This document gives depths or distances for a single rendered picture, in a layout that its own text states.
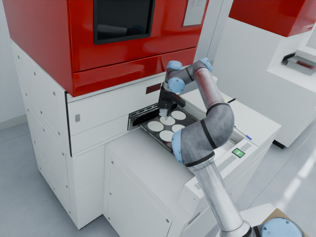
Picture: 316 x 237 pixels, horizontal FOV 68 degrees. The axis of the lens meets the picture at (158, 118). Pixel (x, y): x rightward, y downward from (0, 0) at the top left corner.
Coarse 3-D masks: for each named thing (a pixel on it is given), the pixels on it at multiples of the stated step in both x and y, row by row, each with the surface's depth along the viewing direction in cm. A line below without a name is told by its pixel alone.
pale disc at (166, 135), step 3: (162, 132) 141; (165, 132) 141; (168, 132) 142; (171, 132) 142; (159, 135) 138; (162, 135) 138; (165, 135) 139; (168, 135) 139; (171, 135) 140; (162, 138) 136; (165, 138) 137; (168, 138) 137; (171, 138) 138; (168, 141) 135; (171, 141) 136
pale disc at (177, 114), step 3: (174, 111) 161; (177, 111) 161; (180, 111) 162; (174, 114) 158; (177, 114) 158; (180, 114) 159; (183, 114) 160; (174, 117) 155; (177, 117) 156; (180, 117) 156; (183, 117) 157
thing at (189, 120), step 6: (186, 114) 160; (150, 120) 148; (156, 120) 149; (180, 120) 153; (186, 120) 154; (192, 120) 156; (144, 126) 142; (168, 126) 146; (150, 132) 139; (156, 132) 140; (168, 144) 133
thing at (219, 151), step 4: (224, 144) 144; (220, 148) 140; (224, 148) 141; (228, 148) 142; (216, 152) 137; (220, 152) 137; (224, 152) 138; (216, 156) 134; (220, 156) 135; (192, 172) 125
